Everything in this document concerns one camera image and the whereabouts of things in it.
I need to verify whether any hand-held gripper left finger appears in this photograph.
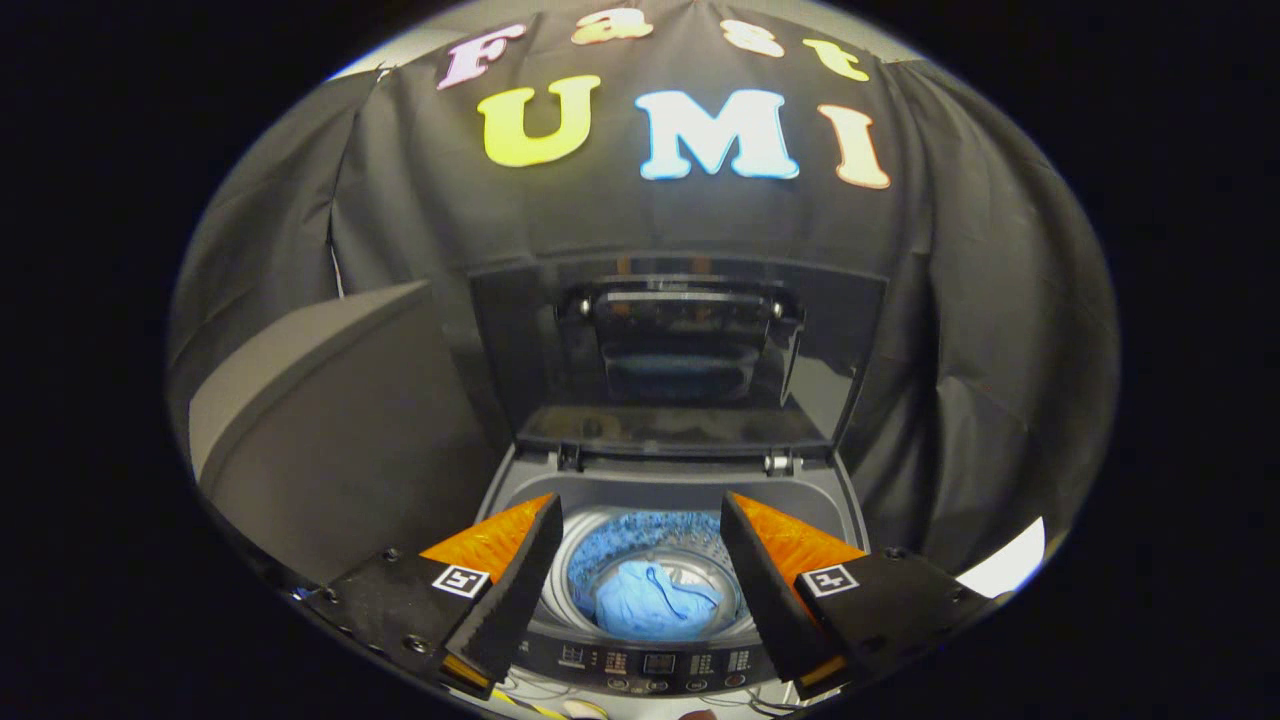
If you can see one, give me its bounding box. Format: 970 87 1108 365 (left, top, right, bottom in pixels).
300 491 565 701

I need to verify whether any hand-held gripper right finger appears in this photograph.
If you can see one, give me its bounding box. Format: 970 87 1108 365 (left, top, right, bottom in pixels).
719 490 1002 702

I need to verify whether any light blue polo shirt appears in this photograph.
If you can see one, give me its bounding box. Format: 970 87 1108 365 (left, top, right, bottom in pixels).
594 557 724 642

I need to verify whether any dark grey washing machine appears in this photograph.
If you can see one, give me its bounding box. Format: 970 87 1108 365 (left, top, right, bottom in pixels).
468 444 872 703

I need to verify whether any dark washing machine lid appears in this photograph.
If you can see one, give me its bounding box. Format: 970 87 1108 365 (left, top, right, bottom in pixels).
467 254 890 462

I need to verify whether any grey cabinet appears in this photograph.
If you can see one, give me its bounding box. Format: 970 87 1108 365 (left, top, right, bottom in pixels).
187 279 502 593

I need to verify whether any white flat sheet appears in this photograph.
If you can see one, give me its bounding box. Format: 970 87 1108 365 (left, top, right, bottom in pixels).
954 516 1047 600

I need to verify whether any black backdrop cloth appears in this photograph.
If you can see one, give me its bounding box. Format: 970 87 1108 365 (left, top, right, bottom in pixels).
167 5 1122 583

